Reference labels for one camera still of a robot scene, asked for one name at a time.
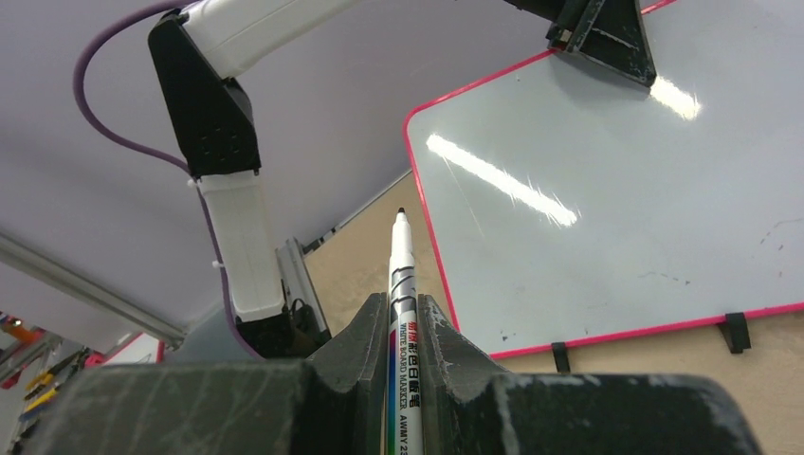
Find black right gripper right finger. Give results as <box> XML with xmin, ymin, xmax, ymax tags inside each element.
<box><xmin>417</xmin><ymin>295</ymin><xmax>762</xmax><ymax>454</ymax></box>

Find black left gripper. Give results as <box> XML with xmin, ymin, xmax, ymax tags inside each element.
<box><xmin>505</xmin><ymin>0</ymin><xmax>657</xmax><ymax>87</ymax></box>

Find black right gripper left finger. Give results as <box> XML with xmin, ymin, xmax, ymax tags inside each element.
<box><xmin>24</xmin><ymin>294</ymin><xmax>388</xmax><ymax>454</ymax></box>

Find white whiteboard marker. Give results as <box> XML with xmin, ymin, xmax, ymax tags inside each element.
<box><xmin>386</xmin><ymin>208</ymin><xmax>425</xmax><ymax>454</ymax></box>

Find pink framed whiteboard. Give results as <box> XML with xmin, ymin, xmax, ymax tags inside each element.
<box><xmin>404</xmin><ymin>1</ymin><xmax>803</xmax><ymax>358</ymax></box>

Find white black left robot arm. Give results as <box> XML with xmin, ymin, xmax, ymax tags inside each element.
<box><xmin>148</xmin><ymin>1</ymin><xmax>349</xmax><ymax>358</ymax></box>

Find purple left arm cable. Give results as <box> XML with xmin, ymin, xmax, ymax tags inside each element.
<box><xmin>72</xmin><ymin>0</ymin><xmax>265</xmax><ymax>360</ymax></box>

